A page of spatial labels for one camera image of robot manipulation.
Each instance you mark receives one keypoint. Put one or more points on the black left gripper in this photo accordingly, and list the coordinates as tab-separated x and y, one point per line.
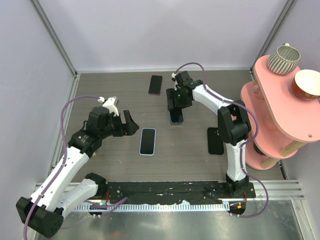
126	129

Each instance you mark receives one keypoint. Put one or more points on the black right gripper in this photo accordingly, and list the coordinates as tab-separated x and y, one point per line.
171	93

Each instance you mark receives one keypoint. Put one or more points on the black phone blue frame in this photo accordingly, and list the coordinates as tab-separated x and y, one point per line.
175	117

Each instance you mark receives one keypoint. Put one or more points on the light blue phone case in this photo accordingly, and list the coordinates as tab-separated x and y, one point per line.
154	141

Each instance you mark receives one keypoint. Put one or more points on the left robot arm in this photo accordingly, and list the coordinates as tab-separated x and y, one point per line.
45	210

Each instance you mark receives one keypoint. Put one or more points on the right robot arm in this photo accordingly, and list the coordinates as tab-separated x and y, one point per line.
233	124

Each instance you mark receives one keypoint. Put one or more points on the phone in magenta case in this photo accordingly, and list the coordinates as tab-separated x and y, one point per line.
155	85

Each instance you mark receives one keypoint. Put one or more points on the black phone case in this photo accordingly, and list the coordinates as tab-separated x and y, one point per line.
214	142

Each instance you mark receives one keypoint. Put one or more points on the pink three-tier shelf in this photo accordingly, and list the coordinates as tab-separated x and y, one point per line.
286	123

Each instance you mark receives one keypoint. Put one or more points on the grey striped ceramic mug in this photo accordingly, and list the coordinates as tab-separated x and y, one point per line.
284	60

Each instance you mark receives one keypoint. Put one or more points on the red paper bowl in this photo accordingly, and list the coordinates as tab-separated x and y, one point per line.
306	85

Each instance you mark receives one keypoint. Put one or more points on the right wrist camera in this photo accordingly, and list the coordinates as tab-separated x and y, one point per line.
176	84

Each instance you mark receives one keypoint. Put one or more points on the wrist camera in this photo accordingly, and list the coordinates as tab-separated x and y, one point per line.
110	103
176	84

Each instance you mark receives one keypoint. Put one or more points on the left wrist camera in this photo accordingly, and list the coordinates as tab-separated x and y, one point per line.
110	103

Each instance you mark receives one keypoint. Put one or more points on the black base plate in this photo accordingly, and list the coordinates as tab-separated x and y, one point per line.
174	192

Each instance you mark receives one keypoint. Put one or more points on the slotted aluminium cable rail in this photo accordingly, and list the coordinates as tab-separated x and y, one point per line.
183	207

